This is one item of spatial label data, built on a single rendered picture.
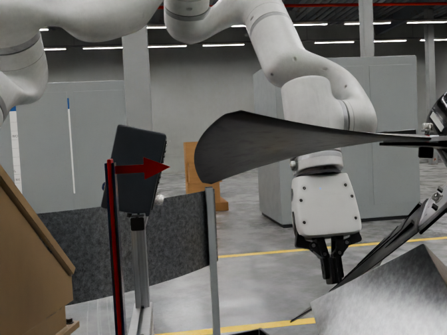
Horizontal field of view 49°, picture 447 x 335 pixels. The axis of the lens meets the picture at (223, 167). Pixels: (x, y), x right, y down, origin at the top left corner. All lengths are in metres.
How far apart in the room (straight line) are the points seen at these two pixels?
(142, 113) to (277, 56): 3.85
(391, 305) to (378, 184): 6.53
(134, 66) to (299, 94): 4.00
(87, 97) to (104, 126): 0.42
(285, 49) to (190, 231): 1.72
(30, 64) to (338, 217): 0.60
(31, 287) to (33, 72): 0.43
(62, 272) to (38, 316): 0.08
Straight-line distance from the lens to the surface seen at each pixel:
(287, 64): 0.91
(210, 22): 1.12
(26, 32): 0.94
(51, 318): 0.76
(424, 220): 0.67
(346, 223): 0.79
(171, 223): 2.42
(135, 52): 4.79
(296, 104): 0.81
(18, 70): 0.97
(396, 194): 7.22
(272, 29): 0.97
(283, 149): 0.55
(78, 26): 0.98
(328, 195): 0.79
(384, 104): 7.12
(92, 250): 2.23
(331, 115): 0.82
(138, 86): 4.74
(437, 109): 0.65
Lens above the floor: 1.20
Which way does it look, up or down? 3 degrees down
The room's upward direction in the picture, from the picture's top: 3 degrees counter-clockwise
